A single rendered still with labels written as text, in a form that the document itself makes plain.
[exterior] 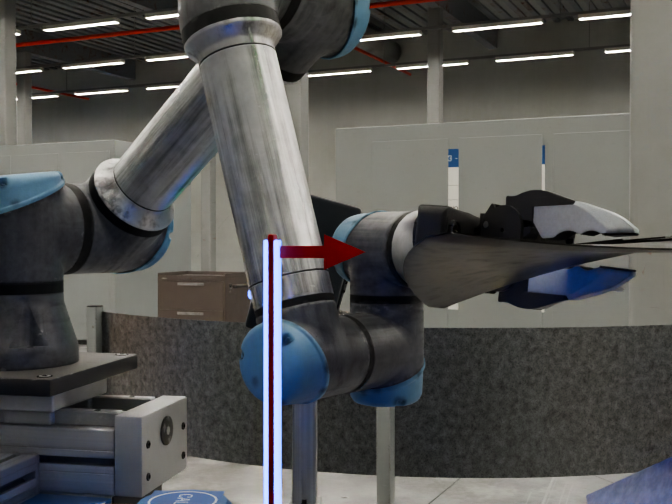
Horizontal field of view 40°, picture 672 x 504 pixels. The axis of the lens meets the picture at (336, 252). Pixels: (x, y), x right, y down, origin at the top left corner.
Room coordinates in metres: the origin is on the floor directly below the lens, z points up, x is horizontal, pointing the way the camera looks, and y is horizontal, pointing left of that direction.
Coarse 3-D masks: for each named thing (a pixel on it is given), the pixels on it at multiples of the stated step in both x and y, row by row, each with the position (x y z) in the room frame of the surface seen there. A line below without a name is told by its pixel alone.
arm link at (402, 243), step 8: (408, 216) 0.88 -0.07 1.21; (416, 216) 0.87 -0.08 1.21; (400, 224) 0.87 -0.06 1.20; (408, 224) 0.86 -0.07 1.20; (400, 232) 0.87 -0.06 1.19; (408, 232) 0.86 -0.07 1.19; (392, 240) 0.87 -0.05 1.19; (400, 240) 0.86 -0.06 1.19; (408, 240) 0.85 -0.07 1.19; (392, 248) 0.87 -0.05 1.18; (400, 248) 0.86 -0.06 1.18; (408, 248) 0.85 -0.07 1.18; (392, 256) 0.87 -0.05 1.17; (400, 256) 0.86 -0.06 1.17; (400, 264) 0.87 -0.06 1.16; (400, 272) 0.87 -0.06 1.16
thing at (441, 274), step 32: (416, 256) 0.59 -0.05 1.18; (448, 256) 0.58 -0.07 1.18; (480, 256) 0.59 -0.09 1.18; (512, 256) 0.59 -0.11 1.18; (544, 256) 0.60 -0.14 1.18; (576, 256) 0.63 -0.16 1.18; (608, 256) 0.67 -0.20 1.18; (416, 288) 0.68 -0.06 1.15; (448, 288) 0.70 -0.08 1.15; (480, 288) 0.71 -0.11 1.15
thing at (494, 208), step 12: (492, 204) 0.78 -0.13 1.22; (480, 216) 0.79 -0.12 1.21; (492, 216) 0.78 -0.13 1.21; (504, 216) 0.77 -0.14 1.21; (516, 216) 0.75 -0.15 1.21; (480, 228) 0.79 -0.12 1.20; (492, 228) 0.78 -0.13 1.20; (504, 228) 0.76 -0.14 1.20; (516, 228) 0.75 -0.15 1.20; (528, 228) 0.75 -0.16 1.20; (528, 240) 0.75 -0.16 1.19; (540, 240) 0.77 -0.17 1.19; (552, 240) 0.78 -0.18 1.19; (564, 240) 0.78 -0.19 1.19; (504, 288) 0.76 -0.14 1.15
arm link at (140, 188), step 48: (336, 0) 0.97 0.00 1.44; (288, 48) 0.99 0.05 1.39; (336, 48) 1.03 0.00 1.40; (192, 96) 1.06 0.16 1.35; (144, 144) 1.11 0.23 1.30; (192, 144) 1.09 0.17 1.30; (96, 192) 1.14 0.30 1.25; (144, 192) 1.13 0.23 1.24; (96, 240) 1.14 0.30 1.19; (144, 240) 1.18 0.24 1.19
